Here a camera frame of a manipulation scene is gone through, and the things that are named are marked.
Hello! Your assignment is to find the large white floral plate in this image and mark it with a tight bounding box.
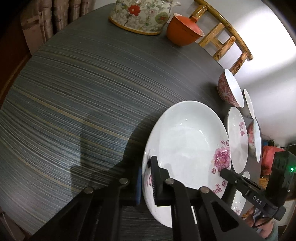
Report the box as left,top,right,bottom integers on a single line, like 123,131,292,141
142,101,231,228

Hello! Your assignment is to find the red cloth item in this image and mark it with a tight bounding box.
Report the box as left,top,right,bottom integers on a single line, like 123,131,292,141
261,146,284,176

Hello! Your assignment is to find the small white floral plate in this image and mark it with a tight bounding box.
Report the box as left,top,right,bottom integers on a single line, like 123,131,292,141
227,106,248,174

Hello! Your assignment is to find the pink floral bowl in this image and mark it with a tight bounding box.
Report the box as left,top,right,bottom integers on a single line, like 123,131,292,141
247,119,262,163

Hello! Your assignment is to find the small white bowl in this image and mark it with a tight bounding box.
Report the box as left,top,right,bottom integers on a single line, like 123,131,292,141
241,89,255,119

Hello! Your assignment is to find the red patterned bowl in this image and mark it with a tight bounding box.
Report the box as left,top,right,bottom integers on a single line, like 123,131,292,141
217,69,244,108

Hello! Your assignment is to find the bamboo wooden chair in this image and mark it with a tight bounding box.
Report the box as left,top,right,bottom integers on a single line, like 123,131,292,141
190,1,253,75

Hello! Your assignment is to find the orange lidded tea cup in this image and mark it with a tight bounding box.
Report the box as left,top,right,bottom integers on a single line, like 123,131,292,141
166,13,205,47

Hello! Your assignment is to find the floral ceramic teapot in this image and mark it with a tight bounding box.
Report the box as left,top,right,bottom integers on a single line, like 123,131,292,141
109,0,181,35

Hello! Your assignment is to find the wooden bamboo cabinet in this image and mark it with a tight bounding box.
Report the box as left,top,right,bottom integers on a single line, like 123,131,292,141
21,0,95,54

